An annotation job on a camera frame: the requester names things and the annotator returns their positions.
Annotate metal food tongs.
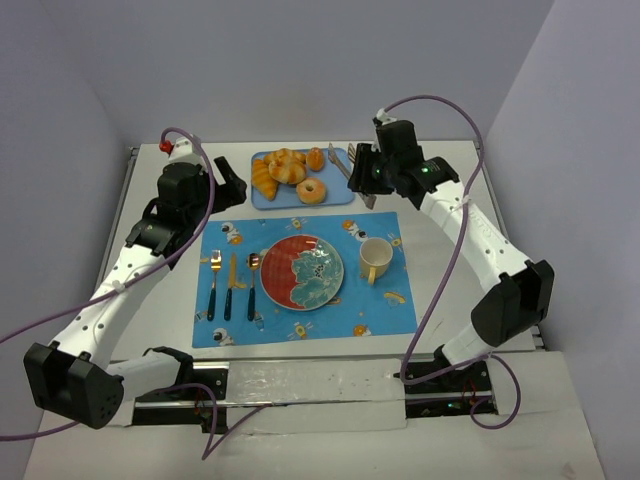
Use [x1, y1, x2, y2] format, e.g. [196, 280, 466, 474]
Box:
[328, 144, 376, 210]

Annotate sugared ring doughnut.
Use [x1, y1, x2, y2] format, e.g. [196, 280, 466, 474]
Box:
[296, 177, 327, 205]

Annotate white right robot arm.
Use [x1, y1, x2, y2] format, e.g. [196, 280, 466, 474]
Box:
[348, 111, 555, 368]

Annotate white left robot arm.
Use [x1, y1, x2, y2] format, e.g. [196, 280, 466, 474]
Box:
[23, 137, 247, 429]

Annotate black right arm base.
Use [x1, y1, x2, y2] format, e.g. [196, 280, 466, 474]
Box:
[404, 361, 497, 419]

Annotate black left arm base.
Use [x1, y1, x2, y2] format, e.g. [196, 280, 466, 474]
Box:
[132, 364, 229, 435]

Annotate braided golden bread roll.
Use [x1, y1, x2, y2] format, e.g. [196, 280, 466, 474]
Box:
[264, 148, 307, 185]

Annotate golden croissant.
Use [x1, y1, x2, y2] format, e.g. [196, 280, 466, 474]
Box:
[251, 158, 279, 201]

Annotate light blue plastic tray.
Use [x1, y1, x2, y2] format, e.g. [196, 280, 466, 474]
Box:
[250, 146, 354, 211]

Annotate round orange bun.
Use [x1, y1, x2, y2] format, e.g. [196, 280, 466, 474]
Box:
[306, 147, 325, 172]

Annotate cream yellow mug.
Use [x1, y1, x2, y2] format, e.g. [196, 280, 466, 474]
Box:
[359, 237, 393, 285]

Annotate red and teal plate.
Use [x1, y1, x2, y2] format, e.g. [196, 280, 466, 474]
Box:
[260, 234, 345, 312]

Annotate blue space-print placemat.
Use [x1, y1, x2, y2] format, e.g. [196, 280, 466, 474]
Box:
[192, 212, 417, 349]

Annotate gold fork dark handle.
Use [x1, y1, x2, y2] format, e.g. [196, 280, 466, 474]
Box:
[207, 250, 222, 321]

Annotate gold knife dark handle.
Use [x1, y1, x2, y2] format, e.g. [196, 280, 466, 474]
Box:
[223, 253, 237, 321]

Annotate gold spoon dark handle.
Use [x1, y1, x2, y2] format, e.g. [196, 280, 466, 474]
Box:
[247, 252, 261, 322]

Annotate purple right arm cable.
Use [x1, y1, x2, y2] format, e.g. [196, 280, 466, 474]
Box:
[382, 94, 522, 431]

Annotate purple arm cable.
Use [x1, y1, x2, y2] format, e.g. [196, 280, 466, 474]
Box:
[0, 127, 281, 461]
[382, 94, 522, 431]

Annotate silver front mounting rail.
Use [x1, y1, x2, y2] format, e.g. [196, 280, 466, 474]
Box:
[130, 357, 501, 426]

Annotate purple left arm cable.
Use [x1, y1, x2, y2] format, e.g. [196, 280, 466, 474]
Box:
[0, 127, 281, 461]

